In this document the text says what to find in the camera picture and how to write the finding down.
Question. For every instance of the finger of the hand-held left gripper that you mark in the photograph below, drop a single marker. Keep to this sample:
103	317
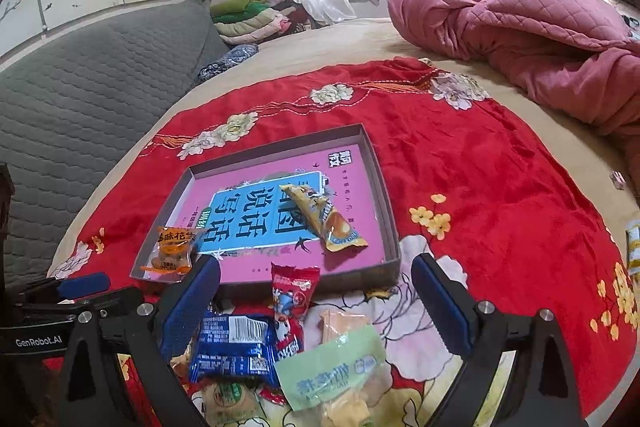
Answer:
115	299
82	284

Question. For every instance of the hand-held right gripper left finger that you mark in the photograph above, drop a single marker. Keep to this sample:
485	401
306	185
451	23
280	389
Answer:
192	302

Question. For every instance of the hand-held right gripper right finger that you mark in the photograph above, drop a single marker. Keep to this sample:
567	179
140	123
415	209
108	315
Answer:
440	307

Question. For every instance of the orange peanut snack packet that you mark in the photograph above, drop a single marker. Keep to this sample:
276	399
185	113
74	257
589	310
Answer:
172	252

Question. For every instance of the blue snack packet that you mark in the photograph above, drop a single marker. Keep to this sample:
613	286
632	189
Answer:
235	347

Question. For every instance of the peach wafer packet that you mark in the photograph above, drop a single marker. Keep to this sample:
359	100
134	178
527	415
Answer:
342	324

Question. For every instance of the red cartoon snack packet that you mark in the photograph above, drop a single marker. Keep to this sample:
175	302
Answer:
295	292

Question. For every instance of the small green-beige snack packet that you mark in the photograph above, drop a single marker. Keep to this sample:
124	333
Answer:
225	402

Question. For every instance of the clear green-label snack packet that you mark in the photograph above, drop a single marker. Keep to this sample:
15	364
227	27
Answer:
330	372

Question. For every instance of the yellow snack packet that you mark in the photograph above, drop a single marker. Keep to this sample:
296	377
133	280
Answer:
330	222

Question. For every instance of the shallow grey cardboard box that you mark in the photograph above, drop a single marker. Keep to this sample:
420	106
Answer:
350	187

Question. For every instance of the dark wooden furniture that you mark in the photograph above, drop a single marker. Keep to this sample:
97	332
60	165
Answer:
5	217

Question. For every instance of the red floral blanket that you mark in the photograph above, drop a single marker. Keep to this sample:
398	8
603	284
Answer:
475	167

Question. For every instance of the yellow white packet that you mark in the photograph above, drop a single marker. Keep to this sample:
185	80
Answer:
634	252

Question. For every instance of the grey quilted headboard cover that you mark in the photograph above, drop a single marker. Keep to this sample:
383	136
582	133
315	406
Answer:
100	82

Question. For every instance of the blue patterned cloth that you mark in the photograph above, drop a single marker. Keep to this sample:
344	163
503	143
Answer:
230	57

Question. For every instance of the beige bed sheet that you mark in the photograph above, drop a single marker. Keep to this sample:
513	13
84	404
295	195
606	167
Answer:
350	42

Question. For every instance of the pink quilted duvet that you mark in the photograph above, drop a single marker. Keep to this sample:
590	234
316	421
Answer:
525	32

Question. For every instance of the stack of folded clothes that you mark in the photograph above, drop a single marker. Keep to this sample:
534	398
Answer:
250	14

